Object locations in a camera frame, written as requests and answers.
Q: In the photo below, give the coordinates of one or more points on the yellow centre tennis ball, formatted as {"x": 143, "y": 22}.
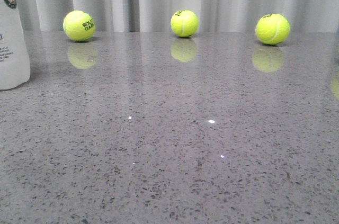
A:
{"x": 184, "y": 23}

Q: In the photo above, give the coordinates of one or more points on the yellow right tennis ball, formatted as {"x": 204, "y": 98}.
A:
{"x": 272, "y": 29}

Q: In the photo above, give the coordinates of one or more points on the white blue tennis ball can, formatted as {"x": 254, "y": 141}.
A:
{"x": 15, "y": 63}

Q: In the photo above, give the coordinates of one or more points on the yellow Roland Garros tennis ball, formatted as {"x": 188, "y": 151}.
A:
{"x": 78, "y": 26}

